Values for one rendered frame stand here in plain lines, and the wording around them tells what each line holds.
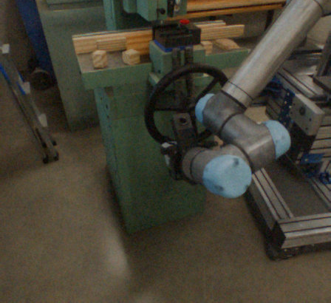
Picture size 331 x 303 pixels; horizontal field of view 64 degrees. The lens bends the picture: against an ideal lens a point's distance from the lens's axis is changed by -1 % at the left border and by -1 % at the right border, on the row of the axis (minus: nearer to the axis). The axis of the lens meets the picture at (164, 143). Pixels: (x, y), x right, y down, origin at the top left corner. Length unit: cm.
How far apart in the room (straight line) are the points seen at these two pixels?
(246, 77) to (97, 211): 121
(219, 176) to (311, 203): 107
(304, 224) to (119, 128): 90
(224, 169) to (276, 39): 30
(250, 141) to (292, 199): 98
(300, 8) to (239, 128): 27
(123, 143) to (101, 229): 62
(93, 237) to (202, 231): 57
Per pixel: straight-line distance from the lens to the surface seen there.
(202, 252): 143
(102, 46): 102
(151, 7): 99
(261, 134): 54
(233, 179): 48
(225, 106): 60
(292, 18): 65
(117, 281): 137
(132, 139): 104
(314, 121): 102
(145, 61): 93
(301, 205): 147
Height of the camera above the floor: 123
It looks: 38 degrees down
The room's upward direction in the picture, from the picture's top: straight up
